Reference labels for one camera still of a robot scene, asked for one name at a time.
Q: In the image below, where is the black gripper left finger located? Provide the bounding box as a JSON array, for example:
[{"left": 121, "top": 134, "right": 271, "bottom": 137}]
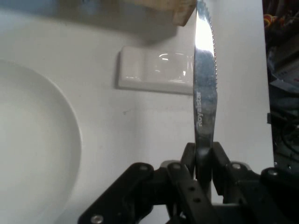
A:
[{"left": 78, "top": 142, "right": 211, "bottom": 224}]

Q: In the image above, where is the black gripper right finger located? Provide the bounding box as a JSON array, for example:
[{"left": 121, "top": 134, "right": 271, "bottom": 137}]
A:
[{"left": 210, "top": 141, "right": 299, "bottom": 224}]

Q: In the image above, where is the steel table knife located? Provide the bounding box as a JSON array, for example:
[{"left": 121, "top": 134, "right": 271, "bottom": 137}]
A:
[{"left": 192, "top": 0, "right": 220, "bottom": 204}]

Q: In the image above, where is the round white plate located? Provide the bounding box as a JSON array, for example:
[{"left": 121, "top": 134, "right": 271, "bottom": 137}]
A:
[{"left": 0, "top": 59, "right": 84, "bottom": 224}]

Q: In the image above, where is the white ceramic cutlery rest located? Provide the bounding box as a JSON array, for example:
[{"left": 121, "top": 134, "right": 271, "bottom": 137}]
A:
[{"left": 115, "top": 45, "right": 195, "bottom": 95}]

